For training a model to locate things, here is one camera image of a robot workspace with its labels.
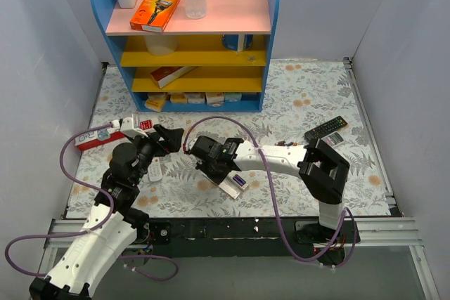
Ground white remote battery cover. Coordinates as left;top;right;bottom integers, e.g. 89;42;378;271
203;174;243;200

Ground white slim remote control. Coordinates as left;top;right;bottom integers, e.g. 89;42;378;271
219;174;248;199

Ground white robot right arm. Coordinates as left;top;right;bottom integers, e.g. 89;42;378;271
185;136;350;242

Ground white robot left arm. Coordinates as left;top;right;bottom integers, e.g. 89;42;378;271
30;124;184;299

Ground red white calculator remote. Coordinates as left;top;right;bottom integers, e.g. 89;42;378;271
140;119;153;130

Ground white remote on table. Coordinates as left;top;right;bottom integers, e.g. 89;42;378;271
148;158;162;183

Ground pile of aaa batteries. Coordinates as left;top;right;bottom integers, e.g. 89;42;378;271
275;141;298;147

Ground black tv remote control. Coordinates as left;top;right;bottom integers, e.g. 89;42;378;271
304;116;348;141

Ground grey ac remote control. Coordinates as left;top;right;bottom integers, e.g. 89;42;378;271
322;132;344;148

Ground red white toothpaste box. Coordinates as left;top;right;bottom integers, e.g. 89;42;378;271
75;126;125;151

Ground red white box on shelf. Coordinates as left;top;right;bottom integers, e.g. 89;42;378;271
150;66;195;89

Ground blue wooden shelf unit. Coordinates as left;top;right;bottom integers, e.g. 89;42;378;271
90;0;280;112

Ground white cup on shelf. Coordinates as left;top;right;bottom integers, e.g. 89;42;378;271
144;35;179;56

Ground blue white can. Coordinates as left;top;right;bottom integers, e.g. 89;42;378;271
221;34;253;52

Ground orange razor box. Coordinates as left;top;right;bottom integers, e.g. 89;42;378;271
129;0;180;33

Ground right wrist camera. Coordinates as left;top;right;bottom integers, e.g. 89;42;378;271
182;138;197;155

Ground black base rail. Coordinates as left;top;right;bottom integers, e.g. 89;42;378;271
124;216;360;259

